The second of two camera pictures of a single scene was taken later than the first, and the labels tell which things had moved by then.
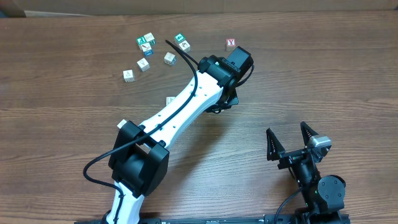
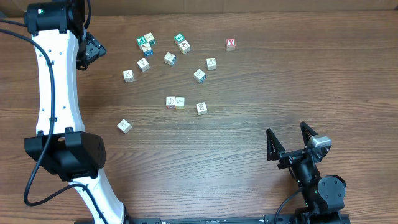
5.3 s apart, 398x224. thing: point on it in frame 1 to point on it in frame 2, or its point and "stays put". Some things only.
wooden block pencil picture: x=147 y=48 stays put
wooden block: x=129 y=75 stays put
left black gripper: x=232 y=97 to x=96 y=50
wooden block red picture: x=121 y=123 stays put
